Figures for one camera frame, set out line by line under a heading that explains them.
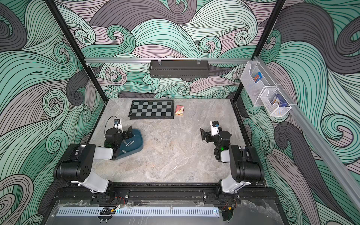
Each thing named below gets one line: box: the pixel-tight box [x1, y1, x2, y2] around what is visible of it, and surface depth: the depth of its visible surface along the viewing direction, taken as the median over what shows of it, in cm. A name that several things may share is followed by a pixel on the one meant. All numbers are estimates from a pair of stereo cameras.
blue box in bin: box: [270, 93, 288, 107], surface depth 67 cm
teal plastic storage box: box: [112, 128, 144, 160], surface depth 94 cm
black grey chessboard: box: [128, 99, 174, 120], surface depth 112 cm
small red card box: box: [174, 105, 185, 116], surface depth 113 cm
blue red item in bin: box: [253, 71, 263, 83], surface depth 85 cm
